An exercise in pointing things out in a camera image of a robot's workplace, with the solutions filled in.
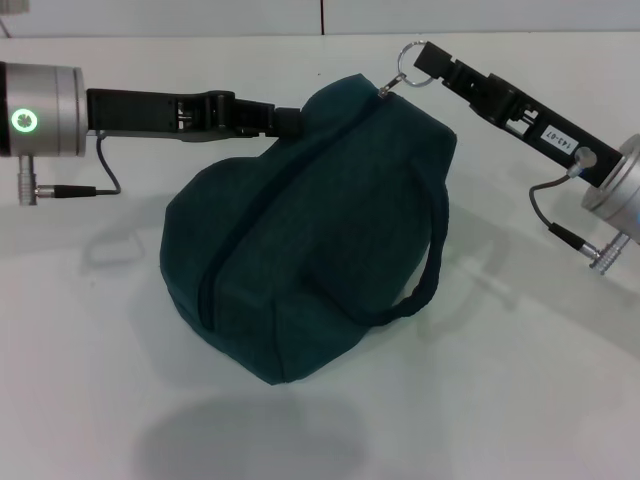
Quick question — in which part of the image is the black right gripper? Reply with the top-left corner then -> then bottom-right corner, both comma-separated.
412,41 -> 625,189

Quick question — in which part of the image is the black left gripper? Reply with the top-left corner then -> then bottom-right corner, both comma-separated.
85,87 -> 307,140

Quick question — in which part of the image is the right arm cable connector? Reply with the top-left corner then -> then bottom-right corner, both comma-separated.
528,171 -> 632,275

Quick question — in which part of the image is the left arm grey cable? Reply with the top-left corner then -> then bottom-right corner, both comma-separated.
18,135 -> 123,207

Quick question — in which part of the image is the teal insulated lunch bag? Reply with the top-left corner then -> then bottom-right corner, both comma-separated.
158,41 -> 460,387

